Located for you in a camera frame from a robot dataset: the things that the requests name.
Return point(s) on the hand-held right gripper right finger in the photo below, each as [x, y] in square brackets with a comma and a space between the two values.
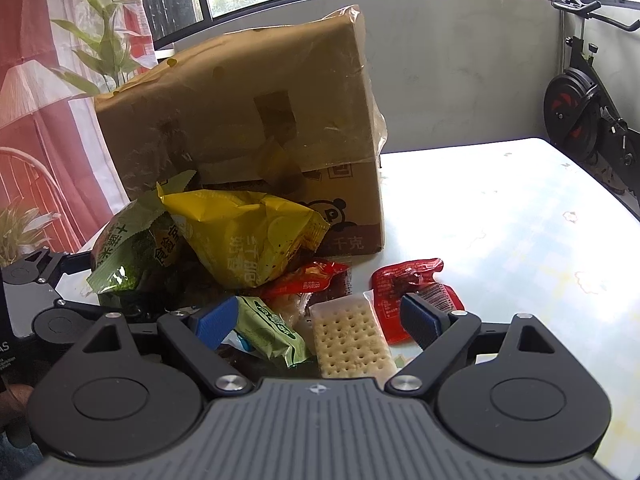
[420, 317]

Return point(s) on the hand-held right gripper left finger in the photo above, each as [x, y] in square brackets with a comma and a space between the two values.
[216, 321]

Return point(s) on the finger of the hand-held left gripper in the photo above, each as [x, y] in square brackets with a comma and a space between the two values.
[82, 308]
[75, 261]

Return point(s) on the large green snack bag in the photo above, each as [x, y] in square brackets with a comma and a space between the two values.
[120, 252]

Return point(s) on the clear cracker packet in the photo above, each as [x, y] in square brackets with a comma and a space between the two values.
[345, 340]

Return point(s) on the yellow snack bag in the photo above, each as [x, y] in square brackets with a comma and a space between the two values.
[240, 240]

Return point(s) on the brown cardboard box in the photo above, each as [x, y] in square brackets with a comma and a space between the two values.
[225, 85]

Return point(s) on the person's left hand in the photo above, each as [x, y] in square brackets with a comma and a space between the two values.
[12, 410]

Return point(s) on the red packet with barcode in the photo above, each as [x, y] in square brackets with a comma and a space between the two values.
[390, 285]

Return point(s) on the small green pastry packet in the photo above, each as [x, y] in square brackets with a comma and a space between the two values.
[270, 332]

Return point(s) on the small pale green plant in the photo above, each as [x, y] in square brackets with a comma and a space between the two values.
[17, 232]

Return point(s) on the red sausage snack packet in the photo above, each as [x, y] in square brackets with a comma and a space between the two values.
[305, 280]

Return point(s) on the person's blue pants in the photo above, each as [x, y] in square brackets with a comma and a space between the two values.
[15, 460]

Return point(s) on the tall green leafy plant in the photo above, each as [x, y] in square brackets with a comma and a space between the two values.
[107, 50]

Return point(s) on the red white printed curtain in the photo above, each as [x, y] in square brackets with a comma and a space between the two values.
[30, 35]

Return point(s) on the black exercise bike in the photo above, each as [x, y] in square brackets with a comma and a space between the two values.
[570, 105]

